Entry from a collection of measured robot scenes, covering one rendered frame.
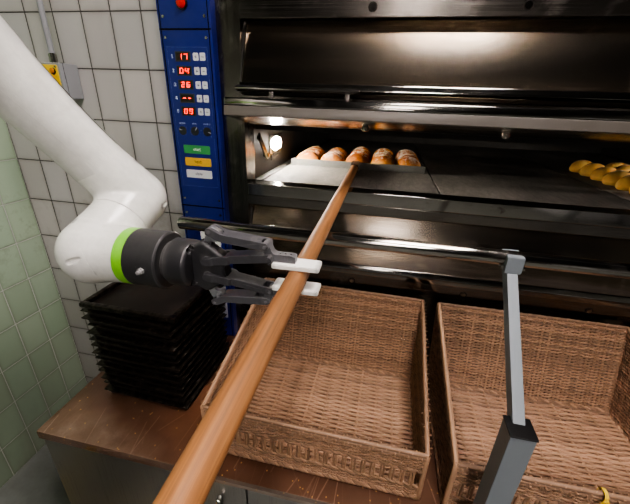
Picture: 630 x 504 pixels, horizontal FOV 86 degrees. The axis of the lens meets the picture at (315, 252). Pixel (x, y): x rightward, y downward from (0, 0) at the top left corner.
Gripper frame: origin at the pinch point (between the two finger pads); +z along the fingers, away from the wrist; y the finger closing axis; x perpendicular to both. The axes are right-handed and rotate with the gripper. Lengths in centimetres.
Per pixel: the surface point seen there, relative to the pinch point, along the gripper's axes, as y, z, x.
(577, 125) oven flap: -21, 51, -45
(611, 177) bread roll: -2, 94, -102
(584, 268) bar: 3, 50, -22
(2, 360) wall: 70, -122, -33
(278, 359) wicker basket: 60, -18, -47
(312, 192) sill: 2, -10, -60
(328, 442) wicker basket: 49, 5, -11
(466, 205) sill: 2, 36, -60
